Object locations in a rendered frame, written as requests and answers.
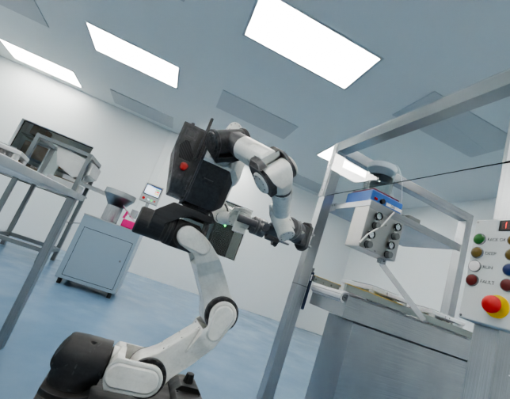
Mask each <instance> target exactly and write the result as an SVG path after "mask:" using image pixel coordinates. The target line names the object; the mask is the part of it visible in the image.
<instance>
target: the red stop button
mask: <svg viewBox="0 0 510 399"><path fill-rule="evenodd" d="M481 306H482V308H483V309H484V310H485V311H486V312H488V313H491V314H494V313H497V312H498V311H499V310H500V308H501V301H500V299H499V298H498V297H496V296H494V295H486V296H485V297H484V298H483V299H482V301H481Z"/></svg>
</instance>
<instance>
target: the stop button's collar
mask: <svg viewBox="0 0 510 399"><path fill-rule="evenodd" d="M494 296H496V297H498V298H499V299H500V301H501V308H500V310H499V311H498V312H497V313H488V312H486V313H487V314H488V315H489V316H491V317H494V318H503V317H506V316H507V315H508V313H509V311H510V305H509V302H508V300H507V299H506V298H504V297H502V296H500V295H494Z"/></svg>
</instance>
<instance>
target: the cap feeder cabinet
mask: <svg viewBox="0 0 510 399"><path fill-rule="evenodd" d="M142 238H143V235H140V234H136V233H133V232H132V230H130V229H128V228H126V227H123V226H120V225H117V224H115V223H112V222H109V221H106V220H104V219H101V218H98V217H95V216H92V215H89V214H86V213H84V216H83V218H82V220H81V222H80V224H79V226H78V228H77V230H76V232H75V234H74V237H73V239H72V241H71V243H70V245H69V247H68V249H67V251H66V253H65V255H64V257H63V259H62V261H61V264H60V266H59V268H58V270H57V272H56V274H55V276H57V277H58V279H57V280H56V282H57V283H61V281H62V279H67V280H70V281H73V282H76V283H80V284H82V285H86V286H88V287H92V288H96V289H98V290H101V291H105V292H108V294H107V296H106V298H111V296H112V294H115V293H116V292H117V291H118V290H119V289H120V288H121V286H122V283H123V281H124V278H125V276H126V275H127V273H128V269H129V268H130V265H131V262H132V260H133V258H134V256H135V253H136V251H137V249H138V247H139V244H140V242H141V240H142Z"/></svg>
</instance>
